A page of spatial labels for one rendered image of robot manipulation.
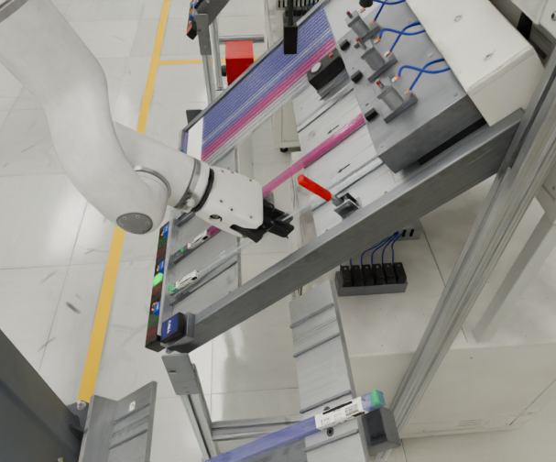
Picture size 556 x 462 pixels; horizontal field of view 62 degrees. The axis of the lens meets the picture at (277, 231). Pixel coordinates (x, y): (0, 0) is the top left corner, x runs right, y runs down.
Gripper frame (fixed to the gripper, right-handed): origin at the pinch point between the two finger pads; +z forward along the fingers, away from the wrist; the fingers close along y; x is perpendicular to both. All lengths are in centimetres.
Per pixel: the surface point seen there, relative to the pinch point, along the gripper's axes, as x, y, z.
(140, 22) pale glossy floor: 139, 298, -12
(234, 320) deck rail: 16.2, -10.9, 0.6
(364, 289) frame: 12.5, 4.3, 32.8
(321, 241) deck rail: -8.3, -9.1, 1.4
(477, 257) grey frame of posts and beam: -21.1, -12.9, 20.2
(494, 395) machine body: 17, -11, 80
